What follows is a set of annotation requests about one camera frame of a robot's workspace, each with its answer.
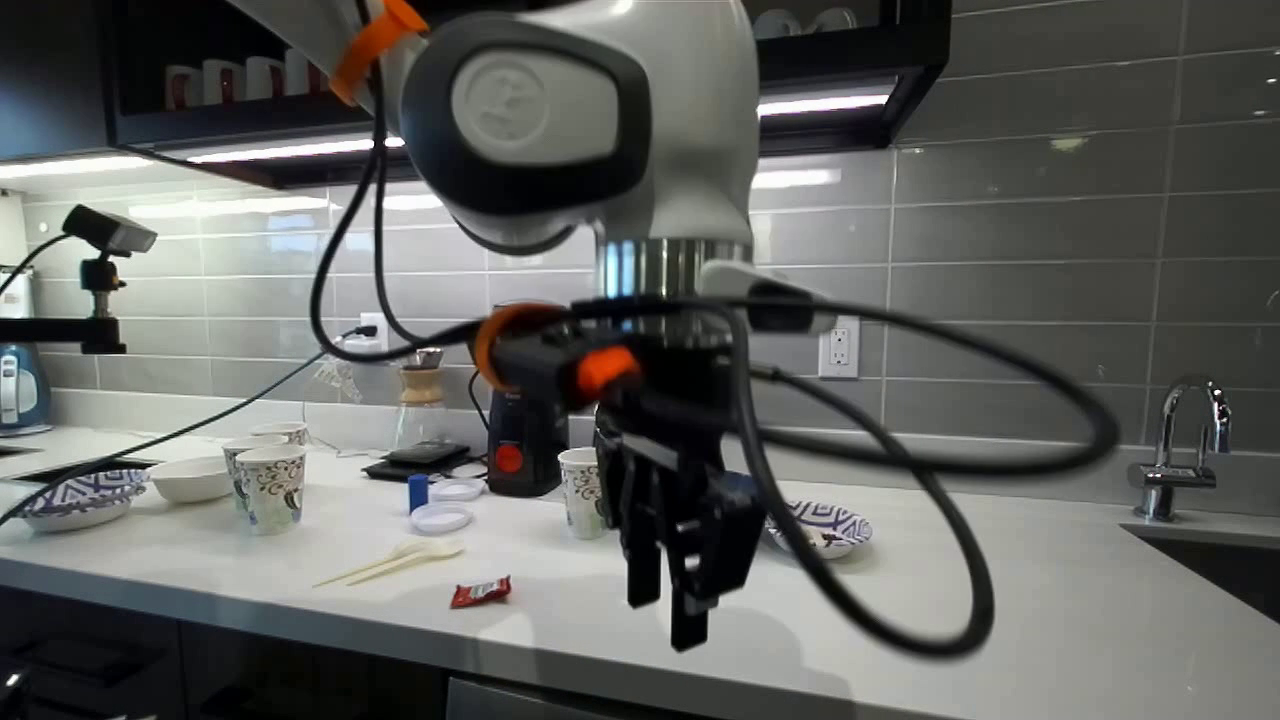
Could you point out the blue patterned plate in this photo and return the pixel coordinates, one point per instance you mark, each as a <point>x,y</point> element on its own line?
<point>86,501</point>
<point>829,530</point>

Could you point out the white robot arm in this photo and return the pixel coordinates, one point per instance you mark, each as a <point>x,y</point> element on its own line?
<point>632,120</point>

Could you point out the patterned paper cup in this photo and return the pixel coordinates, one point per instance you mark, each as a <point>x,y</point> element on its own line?
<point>271,490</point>
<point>582,494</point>

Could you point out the blue patterned plate far left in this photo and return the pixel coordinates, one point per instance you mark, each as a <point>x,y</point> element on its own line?
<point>86,501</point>

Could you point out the white wall power outlet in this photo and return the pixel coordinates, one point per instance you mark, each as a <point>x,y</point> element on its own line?
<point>838,355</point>

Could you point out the white plastic lid right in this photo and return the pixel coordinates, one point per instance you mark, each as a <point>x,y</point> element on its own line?
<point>438,521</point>

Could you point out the white bowl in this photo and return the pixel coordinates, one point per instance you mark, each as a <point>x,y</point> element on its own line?
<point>188,481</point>

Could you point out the dark overhead cabinet shelf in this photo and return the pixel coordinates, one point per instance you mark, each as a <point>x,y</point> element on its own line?
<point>207,84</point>

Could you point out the red ketchup packet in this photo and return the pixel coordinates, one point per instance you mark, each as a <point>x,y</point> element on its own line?
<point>480,592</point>

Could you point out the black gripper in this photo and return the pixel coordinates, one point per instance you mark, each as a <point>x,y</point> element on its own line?
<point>667,397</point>

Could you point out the camera on black mount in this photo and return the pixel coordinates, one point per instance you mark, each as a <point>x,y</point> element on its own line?
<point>96,276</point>

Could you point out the glass pour-over coffee carafe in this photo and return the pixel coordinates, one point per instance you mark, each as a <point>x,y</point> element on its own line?
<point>420,400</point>

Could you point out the white plastic spoon lower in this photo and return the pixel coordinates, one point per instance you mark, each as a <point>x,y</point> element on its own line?
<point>411,562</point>

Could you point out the small blue cylinder cap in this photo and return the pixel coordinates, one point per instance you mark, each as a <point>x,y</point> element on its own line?
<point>419,494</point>

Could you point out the white plastic spoon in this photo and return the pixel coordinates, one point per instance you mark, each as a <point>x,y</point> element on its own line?
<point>381,562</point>
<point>411,562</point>

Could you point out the white plastic lid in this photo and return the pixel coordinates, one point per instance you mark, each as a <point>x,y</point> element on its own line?
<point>438,521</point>
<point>453,494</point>

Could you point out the dark undermount sink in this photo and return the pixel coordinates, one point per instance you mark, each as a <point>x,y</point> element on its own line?
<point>1237,570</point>

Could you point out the black coffee grinder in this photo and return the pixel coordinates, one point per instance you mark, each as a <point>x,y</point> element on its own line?
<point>522,446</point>

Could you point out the white plastic spoon upper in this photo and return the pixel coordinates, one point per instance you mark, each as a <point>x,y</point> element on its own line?
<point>381,562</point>

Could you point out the black digital coffee scale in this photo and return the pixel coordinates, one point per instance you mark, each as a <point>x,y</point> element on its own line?
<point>415,461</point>

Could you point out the white plastic lid left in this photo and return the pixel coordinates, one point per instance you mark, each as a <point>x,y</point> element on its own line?
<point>453,494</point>

